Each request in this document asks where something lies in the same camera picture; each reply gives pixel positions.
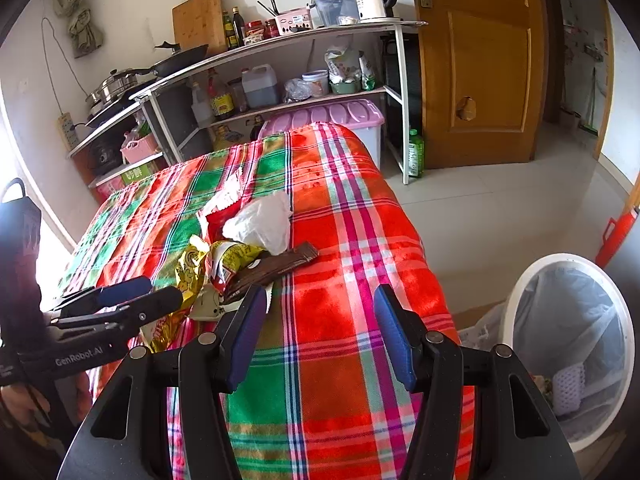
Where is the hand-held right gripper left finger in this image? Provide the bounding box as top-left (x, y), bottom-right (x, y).
top-left (57, 285), bottom-right (268, 480)

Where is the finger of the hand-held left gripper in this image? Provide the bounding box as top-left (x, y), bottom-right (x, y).
top-left (50, 276), bottom-right (153, 318)
top-left (44, 287), bottom-right (184, 333)

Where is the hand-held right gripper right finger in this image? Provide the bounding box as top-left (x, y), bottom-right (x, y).
top-left (374, 284), bottom-right (581, 480)

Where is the gold snack wrapper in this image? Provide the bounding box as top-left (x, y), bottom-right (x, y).
top-left (142, 237), bottom-right (211, 353)

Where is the small white packet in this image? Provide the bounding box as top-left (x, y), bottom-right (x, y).
top-left (190, 284), bottom-right (226, 322)

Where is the brown snack wrapper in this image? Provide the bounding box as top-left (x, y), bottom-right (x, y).
top-left (222, 241), bottom-right (320, 303)

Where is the yellow red snack wrapper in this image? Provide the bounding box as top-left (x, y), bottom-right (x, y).
top-left (207, 241), bottom-right (266, 293)

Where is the white plastic bag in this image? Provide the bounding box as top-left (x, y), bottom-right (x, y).
top-left (221, 191), bottom-right (294, 256)

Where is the red white snack wrapper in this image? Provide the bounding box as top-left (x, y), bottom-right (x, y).
top-left (196, 172), bottom-right (251, 243)

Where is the white round trash bin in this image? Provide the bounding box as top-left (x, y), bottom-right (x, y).
top-left (500, 253), bottom-right (636, 453)

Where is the white foam fruit net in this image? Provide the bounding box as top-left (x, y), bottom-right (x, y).
top-left (552, 364), bottom-right (587, 415)

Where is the person's left hand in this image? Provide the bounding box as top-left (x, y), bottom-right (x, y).
top-left (0, 384), bottom-right (51, 430)

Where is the red green plaid tablecloth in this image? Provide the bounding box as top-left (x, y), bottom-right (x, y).
top-left (55, 122), bottom-right (476, 480)

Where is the green pink cardboard box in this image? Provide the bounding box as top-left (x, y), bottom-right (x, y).
top-left (95, 152), bottom-right (168, 203)

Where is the pink woven basket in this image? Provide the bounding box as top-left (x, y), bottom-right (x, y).
top-left (121, 132), bottom-right (160, 165)

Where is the white power strip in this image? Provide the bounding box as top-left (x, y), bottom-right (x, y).
top-left (56, 114), bottom-right (76, 151)

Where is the low white metal shelf rack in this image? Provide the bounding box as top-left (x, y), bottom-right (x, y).
top-left (67, 102), bottom-right (171, 191)

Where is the translucent bin liner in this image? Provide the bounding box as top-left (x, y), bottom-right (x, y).
top-left (457, 265), bottom-right (628, 421)

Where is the black induction cooker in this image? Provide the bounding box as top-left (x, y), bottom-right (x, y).
top-left (85, 95), bottom-right (146, 128)

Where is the green drink bottle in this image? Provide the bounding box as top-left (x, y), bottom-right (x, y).
top-left (407, 129), bottom-right (425, 178)

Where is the clear plastic bottle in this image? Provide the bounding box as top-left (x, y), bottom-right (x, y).
top-left (190, 82), bottom-right (215, 128)

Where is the steel steamer pot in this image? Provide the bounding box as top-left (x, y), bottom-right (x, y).
top-left (85, 69), bottom-right (156, 106)

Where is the soy sauce bottle yellow label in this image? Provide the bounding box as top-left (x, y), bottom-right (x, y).
top-left (207, 69), bottom-right (236, 121)

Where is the storage bin with pink lid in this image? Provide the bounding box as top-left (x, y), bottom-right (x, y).
top-left (256, 99), bottom-right (386, 171)

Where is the clear jerry can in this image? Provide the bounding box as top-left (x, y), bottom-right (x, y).
top-left (241, 63), bottom-right (281, 108)

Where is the black frying pan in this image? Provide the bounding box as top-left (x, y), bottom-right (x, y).
top-left (150, 41), bottom-right (210, 77)

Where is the crumpled clear plastic bag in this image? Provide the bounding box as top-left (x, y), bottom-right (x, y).
top-left (282, 79), bottom-right (313, 103)

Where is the hanging knotted cloth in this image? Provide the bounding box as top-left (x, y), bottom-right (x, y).
top-left (52, 0), bottom-right (104, 58)

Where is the white plastic tub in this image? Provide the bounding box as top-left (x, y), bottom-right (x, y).
top-left (301, 71), bottom-right (330, 97)

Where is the green white packet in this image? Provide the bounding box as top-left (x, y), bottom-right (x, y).
top-left (359, 51), bottom-right (378, 92)

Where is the green oil bottle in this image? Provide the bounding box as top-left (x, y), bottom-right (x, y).
top-left (222, 11), bottom-right (238, 51)

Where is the white printed snack bag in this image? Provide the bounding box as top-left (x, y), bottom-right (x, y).
top-left (325, 47), bottom-right (362, 86)

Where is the wooden cutting board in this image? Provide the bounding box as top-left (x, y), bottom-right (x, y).
top-left (172, 0), bottom-right (224, 56)

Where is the wooden door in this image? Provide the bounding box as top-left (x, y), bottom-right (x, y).
top-left (406, 0), bottom-right (548, 170)

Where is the tall white metal shelf rack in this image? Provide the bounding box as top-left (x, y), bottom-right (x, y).
top-left (129, 21), bottom-right (428, 186)

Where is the pink chopstick holder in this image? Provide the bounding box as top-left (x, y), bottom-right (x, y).
top-left (276, 7), bottom-right (313, 33)

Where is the clear lidded storage container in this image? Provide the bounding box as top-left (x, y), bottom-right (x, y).
top-left (310, 0), bottom-right (360, 28)

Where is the thin wall cable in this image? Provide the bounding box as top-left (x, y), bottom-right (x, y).
top-left (40, 17), bottom-right (91, 116)

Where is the red plastic handled tool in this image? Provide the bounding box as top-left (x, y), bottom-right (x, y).
top-left (595, 205), bottom-right (640, 269)

